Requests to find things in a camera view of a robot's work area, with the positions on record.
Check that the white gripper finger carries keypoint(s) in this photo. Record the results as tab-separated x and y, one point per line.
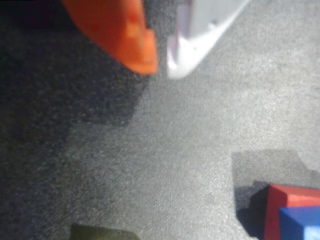
197	32

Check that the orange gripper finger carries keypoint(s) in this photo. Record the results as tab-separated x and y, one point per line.
115	27

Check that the blue wooden cube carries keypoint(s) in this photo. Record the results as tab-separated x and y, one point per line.
297	225

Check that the red wooden cube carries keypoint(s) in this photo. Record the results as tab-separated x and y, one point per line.
275	215

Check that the yellow wooden cube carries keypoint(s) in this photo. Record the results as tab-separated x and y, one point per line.
105	233

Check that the dark grey table mat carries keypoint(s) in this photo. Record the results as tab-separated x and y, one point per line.
175	137

